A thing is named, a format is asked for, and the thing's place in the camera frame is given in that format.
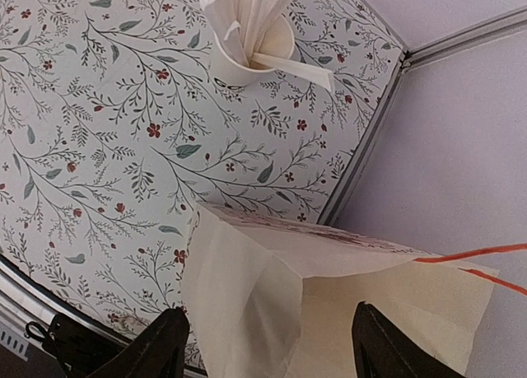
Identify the aluminium front rail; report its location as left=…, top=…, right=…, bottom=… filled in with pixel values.
left=1, top=257, right=205, bottom=377

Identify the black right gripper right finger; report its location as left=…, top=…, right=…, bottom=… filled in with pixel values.
left=352, top=301, right=460, bottom=378

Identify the white cup with straws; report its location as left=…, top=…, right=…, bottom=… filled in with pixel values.
left=199, top=0, right=334, bottom=92

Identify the floral tablecloth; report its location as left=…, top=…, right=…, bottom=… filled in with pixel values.
left=0, top=0, right=407, bottom=371

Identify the paper takeout bag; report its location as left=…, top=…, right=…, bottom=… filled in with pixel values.
left=181, top=203, right=500, bottom=377

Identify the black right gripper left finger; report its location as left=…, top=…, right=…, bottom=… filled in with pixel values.
left=94, top=307, right=189, bottom=377

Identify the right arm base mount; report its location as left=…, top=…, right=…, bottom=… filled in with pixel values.
left=26, top=314, right=140, bottom=377

